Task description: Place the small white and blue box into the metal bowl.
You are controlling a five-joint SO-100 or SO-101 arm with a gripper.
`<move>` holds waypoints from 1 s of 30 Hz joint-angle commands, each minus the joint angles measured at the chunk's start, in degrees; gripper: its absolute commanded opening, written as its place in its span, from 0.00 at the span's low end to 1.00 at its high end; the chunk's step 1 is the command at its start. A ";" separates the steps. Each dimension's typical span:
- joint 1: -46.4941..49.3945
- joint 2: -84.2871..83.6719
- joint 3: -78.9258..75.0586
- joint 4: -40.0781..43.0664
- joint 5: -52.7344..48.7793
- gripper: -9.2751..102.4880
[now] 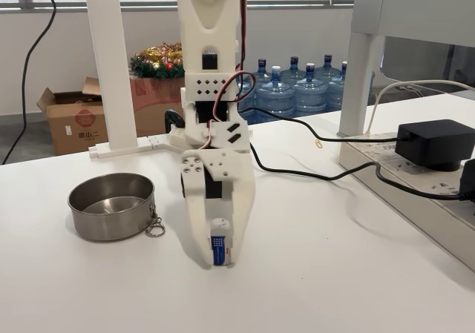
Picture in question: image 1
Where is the round metal bowl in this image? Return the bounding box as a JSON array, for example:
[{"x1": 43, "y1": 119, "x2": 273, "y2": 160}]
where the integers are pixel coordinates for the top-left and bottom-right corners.
[{"x1": 67, "y1": 172, "x2": 155, "y2": 242}]

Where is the black table clamp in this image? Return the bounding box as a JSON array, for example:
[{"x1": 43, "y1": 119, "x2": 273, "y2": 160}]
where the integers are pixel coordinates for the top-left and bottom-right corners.
[{"x1": 163, "y1": 109, "x2": 186, "y2": 133}]

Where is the long black power cable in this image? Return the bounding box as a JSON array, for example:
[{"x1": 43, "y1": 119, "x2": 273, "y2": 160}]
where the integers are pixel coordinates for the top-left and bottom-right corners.
[{"x1": 248, "y1": 141, "x2": 465, "y2": 201}]

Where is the white power strip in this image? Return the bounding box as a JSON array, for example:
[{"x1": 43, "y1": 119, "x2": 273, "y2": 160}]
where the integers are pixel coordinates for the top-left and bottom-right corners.
[{"x1": 339, "y1": 131, "x2": 475, "y2": 271}]

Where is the green Christmas wreath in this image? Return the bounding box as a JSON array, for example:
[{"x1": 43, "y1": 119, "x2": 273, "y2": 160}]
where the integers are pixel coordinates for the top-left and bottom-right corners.
[{"x1": 128, "y1": 42, "x2": 186, "y2": 82}]

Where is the red servo wire bundle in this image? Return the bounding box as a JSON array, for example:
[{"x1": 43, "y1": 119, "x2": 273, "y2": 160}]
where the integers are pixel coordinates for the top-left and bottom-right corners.
[{"x1": 202, "y1": 0, "x2": 258, "y2": 151}]

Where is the metal keyring clasp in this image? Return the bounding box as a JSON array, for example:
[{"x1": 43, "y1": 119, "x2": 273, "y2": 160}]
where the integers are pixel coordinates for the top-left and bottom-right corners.
[{"x1": 144, "y1": 202, "x2": 166, "y2": 237}]

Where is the hanging black cable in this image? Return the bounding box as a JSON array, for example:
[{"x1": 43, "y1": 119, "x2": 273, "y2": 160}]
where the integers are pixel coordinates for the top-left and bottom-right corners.
[{"x1": 1, "y1": 0, "x2": 58, "y2": 165}]

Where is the brown cardboard box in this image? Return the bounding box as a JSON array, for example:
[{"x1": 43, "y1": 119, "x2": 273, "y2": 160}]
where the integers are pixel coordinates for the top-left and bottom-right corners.
[{"x1": 36, "y1": 76, "x2": 109, "y2": 156}]

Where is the small white and blue box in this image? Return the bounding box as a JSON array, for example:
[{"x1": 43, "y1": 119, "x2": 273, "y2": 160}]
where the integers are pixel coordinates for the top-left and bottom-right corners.
[{"x1": 209, "y1": 217, "x2": 235, "y2": 269}]

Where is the white shelf riser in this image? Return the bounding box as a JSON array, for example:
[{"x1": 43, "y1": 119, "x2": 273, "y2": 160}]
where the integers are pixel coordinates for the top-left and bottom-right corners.
[{"x1": 338, "y1": 0, "x2": 475, "y2": 139}]

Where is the white cable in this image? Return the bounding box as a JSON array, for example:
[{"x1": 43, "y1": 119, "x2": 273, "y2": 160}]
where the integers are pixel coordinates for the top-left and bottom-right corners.
[{"x1": 365, "y1": 79, "x2": 475, "y2": 136}]

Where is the large black power adapter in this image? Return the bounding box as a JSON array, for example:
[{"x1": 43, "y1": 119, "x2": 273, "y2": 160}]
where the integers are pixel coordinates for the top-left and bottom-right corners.
[{"x1": 394, "y1": 119, "x2": 471, "y2": 172}]

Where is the small black plug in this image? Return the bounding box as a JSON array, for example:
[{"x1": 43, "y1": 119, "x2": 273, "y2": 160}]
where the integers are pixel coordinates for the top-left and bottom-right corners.
[{"x1": 459, "y1": 158, "x2": 475, "y2": 202}]

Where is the black adapter cable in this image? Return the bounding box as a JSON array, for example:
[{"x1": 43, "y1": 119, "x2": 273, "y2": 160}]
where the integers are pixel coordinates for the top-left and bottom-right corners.
[{"x1": 239, "y1": 107, "x2": 409, "y2": 143}]

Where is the white camera stand post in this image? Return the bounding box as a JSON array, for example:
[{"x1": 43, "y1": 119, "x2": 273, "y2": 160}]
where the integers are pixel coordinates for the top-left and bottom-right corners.
[{"x1": 82, "y1": 0, "x2": 175, "y2": 159}]

